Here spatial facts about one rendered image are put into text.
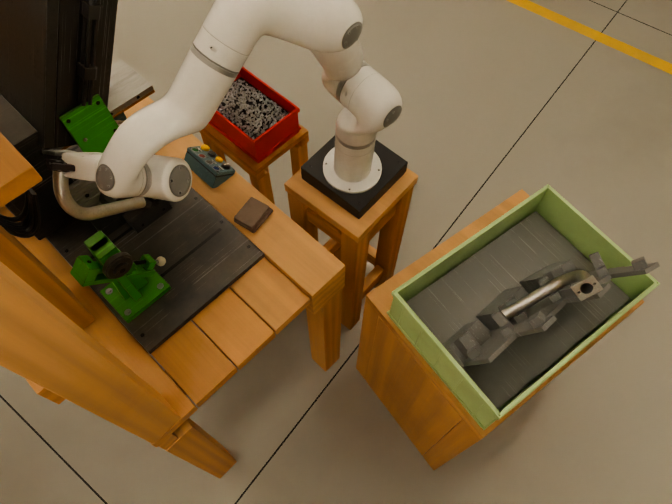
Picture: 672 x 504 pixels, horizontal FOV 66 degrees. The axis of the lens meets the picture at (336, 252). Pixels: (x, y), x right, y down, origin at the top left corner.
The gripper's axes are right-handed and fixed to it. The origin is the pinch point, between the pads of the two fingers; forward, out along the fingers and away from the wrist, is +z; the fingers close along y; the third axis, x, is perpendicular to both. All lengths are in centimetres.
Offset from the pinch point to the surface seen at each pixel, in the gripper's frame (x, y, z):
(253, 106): -17, -83, 7
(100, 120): -8.7, -24.5, 16.1
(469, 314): 37, -69, -79
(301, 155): 0, -100, -4
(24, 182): 1.5, 18.1, -13.2
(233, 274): 32, -43, -15
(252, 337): 46, -36, -27
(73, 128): -6.3, -18.4, 18.7
